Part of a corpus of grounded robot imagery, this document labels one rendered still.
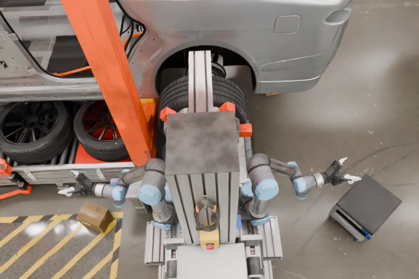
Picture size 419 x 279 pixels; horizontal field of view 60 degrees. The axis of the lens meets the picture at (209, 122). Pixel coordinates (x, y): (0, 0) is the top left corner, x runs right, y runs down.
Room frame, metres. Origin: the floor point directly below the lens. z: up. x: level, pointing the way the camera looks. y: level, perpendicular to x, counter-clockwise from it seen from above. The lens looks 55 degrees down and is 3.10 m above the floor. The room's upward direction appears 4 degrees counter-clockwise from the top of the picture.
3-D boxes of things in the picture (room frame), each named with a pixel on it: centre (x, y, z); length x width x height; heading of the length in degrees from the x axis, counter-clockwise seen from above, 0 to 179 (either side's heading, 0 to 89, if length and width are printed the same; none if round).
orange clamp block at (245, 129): (1.45, -0.26, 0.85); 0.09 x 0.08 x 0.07; 88
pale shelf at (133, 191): (1.24, 0.61, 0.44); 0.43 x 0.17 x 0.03; 88
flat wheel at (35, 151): (1.93, 1.59, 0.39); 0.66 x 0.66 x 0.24
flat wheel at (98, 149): (1.91, 0.87, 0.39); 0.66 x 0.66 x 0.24
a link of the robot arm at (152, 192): (0.79, 0.31, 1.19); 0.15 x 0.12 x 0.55; 164
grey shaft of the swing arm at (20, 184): (1.47, 1.71, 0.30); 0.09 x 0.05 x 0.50; 88
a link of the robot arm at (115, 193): (0.86, 0.56, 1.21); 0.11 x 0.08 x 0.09; 74
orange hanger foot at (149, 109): (1.79, 0.52, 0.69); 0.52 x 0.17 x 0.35; 178
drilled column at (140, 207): (1.25, 0.64, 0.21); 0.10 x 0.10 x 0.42; 88
